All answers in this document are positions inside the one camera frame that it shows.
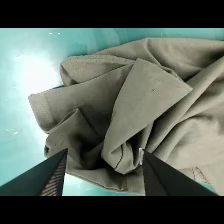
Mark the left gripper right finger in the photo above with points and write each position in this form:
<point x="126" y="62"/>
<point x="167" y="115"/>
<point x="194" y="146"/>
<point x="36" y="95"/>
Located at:
<point x="166" y="181"/>

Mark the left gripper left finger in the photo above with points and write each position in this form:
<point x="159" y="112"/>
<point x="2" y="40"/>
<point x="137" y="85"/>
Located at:
<point x="43" y="180"/>

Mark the olive grey T-shirt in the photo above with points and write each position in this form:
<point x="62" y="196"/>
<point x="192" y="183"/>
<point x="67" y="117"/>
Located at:
<point x="150" y="106"/>

